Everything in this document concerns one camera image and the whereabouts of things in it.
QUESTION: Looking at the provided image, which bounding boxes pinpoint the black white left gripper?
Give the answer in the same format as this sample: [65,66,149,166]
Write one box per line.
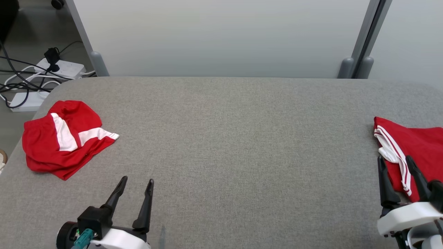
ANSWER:
[56,176,154,249]

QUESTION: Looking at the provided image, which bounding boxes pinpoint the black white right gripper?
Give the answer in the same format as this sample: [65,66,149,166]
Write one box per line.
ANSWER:
[377,155,443,237]

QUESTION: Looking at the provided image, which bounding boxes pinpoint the red white Bulls jersey shirt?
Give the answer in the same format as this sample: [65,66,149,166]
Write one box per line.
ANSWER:
[373,117,443,203]

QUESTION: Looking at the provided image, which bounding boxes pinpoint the red white Bulls shorts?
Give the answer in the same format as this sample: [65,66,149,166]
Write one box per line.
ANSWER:
[22,100,120,181]

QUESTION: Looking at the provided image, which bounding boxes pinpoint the teal left gripper connector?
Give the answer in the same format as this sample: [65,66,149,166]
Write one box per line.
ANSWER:
[71,228,94,249]

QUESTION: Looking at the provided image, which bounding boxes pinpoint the plain white power strip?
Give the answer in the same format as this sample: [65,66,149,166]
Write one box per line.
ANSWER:
[10,91,51,112]

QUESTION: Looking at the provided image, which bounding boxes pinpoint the white power strip with plug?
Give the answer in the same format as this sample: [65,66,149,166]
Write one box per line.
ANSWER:
[35,58,86,80]

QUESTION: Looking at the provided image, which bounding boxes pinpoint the narrow white partition panel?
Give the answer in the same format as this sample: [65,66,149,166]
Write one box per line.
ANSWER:
[369,0,443,87]

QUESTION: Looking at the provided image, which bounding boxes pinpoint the black power plug adapter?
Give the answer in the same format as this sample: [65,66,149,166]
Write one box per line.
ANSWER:
[44,47,61,72]

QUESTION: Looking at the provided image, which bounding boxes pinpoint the wide white partition panel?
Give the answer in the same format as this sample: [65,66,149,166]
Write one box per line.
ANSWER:
[73,0,371,78]

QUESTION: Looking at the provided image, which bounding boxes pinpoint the grey double partition post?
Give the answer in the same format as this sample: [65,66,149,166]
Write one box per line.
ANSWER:
[337,0,393,79]

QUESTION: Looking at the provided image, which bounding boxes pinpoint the white power strips with cables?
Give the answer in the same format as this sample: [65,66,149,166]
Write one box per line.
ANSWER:
[0,41,83,109]

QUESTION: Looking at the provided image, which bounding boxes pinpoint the white power cable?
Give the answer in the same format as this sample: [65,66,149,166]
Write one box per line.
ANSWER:
[0,66,96,104]

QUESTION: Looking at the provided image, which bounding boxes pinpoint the grey slanted partition post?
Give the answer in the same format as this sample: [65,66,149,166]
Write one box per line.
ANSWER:
[65,0,110,77]

